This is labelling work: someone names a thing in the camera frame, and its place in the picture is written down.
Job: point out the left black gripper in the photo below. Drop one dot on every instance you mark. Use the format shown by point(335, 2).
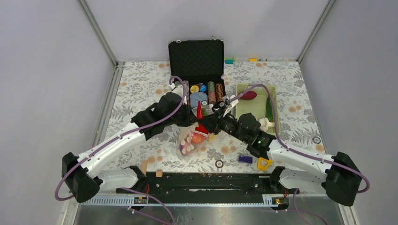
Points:
point(190, 117)

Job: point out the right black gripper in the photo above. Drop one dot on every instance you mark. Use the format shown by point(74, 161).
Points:
point(213, 122)

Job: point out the red toy chili pepper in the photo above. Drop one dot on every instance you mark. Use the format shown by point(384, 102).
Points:
point(200, 127)

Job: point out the clear dotted zip top bag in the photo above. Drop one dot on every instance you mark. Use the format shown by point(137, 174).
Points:
point(187, 132)

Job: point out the red toy tomato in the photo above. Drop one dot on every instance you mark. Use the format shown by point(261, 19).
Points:
point(197, 138)

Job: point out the purple toy onion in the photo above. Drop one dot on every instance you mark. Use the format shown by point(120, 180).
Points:
point(185, 146)

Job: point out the green plastic basket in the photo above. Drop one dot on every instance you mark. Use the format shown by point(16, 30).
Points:
point(257, 106)

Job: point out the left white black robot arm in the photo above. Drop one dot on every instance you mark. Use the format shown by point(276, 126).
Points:
point(84, 173)

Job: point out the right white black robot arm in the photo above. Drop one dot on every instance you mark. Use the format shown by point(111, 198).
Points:
point(337, 176)

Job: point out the dark red toy sweet potato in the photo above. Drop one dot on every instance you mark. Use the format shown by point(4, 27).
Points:
point(249, 95)

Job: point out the white toy mushroom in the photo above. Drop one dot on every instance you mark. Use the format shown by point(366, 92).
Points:
point(265, 124)

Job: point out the blue toy brick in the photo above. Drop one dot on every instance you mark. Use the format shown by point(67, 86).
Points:
point(245, 159)

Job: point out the black poker chip case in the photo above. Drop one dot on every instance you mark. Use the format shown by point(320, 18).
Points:
point(198, 61)

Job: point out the floral table mat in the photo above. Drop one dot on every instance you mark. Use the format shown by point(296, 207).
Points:
point(143, 83)

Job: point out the green toy block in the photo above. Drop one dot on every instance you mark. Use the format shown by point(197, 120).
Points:
point(229, 61)

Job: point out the small wooden cube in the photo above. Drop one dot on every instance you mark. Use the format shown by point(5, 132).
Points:
point(159, 173)

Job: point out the yellow triangular plastic tool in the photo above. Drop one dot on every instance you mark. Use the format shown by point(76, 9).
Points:
point(263, 164)

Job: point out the wooden cone block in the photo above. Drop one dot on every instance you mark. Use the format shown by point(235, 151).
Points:
point(144, 166)

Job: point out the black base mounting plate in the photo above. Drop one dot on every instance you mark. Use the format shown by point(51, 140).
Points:
point(208, 188)

